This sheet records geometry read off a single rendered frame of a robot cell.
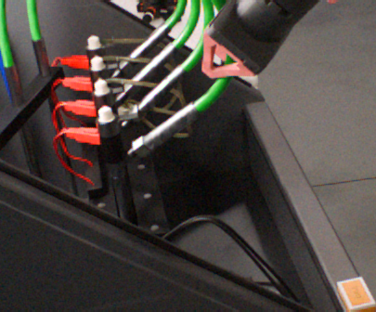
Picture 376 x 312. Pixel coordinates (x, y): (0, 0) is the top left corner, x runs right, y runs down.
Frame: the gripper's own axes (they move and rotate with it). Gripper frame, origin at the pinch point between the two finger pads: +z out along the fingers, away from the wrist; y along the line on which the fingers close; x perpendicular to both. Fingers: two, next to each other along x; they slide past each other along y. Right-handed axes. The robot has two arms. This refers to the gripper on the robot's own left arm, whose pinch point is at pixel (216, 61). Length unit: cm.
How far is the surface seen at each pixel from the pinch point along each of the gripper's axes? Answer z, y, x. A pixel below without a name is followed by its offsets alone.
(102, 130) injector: 20.8, 2.4, -4.4
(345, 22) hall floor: 205, -249, 57
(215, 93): 1.5, 2.2, 2.0
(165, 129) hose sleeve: 8.3, 5.1, 0.7
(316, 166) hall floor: 158, -130, 64
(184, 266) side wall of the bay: -2.7, 23.2, 8.2
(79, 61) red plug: 38.0, -15.6, -13.2
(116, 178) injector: 25.7, 3.5, 0.9
